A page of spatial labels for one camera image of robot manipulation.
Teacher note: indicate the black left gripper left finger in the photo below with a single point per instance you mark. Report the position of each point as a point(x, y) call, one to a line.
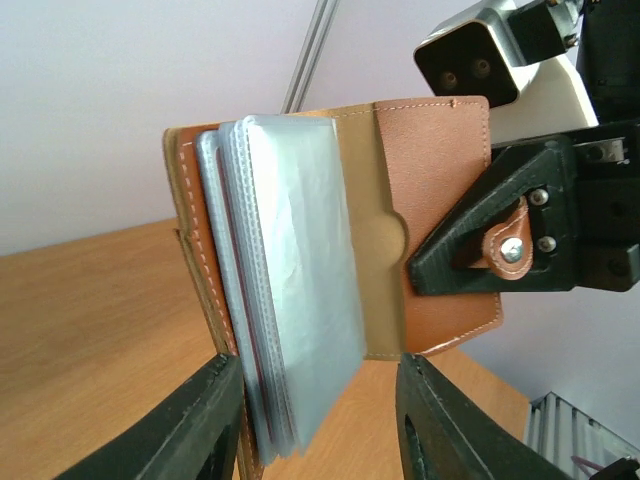
point(191, 434)

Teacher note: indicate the right aluminium frame post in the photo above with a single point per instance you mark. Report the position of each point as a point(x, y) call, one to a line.
point(309, 56)

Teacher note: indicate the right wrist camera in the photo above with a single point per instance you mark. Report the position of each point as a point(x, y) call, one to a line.
point(494, 48)

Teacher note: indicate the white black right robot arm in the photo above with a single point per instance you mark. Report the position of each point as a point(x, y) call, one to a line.
point(595, 82)

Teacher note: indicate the grey slotted cable duct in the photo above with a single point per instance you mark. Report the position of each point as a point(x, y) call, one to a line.
point(571, 440)

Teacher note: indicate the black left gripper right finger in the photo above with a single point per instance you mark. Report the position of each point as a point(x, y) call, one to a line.
point(444, 435)

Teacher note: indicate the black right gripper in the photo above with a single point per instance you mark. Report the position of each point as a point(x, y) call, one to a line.
point(592, 178)

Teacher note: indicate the brown leather card holder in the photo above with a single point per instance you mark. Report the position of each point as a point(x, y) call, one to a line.
point(297, 230)

